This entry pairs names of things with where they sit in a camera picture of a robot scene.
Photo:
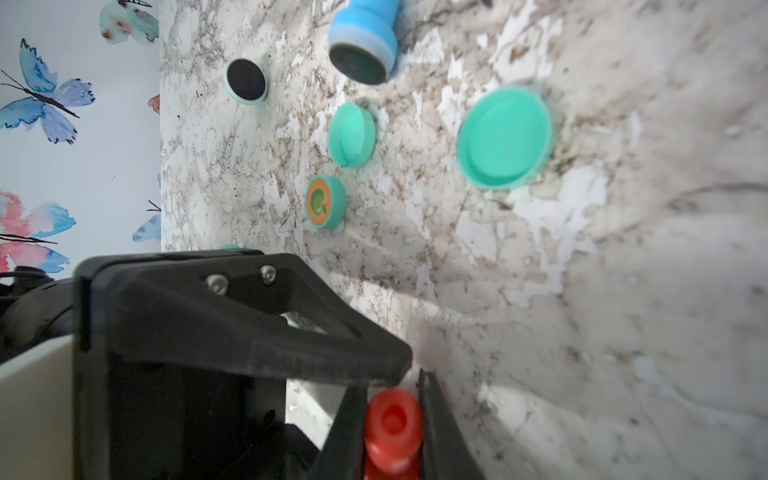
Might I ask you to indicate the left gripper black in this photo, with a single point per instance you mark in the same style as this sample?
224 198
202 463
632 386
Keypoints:
241 312

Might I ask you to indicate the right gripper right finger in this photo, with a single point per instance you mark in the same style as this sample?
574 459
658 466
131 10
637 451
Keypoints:
444 453

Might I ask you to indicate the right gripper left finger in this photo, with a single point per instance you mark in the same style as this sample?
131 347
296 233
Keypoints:
342 456

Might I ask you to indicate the red stamp with picture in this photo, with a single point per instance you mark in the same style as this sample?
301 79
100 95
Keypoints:
393 436

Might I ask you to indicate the blue stamp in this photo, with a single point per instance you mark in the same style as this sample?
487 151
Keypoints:
362 42

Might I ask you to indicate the green stamp apple picture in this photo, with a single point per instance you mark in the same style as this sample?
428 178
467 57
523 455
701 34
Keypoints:
325 202

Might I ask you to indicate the green cap on edge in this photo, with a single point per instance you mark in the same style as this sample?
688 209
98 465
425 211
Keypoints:
352 136

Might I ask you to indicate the green stamp lying apart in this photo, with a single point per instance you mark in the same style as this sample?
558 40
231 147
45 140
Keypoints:
245 81

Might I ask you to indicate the green stamp cap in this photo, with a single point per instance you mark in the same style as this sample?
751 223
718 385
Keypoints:
506 139

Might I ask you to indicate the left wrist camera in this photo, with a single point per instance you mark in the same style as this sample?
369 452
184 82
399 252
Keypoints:
37 412

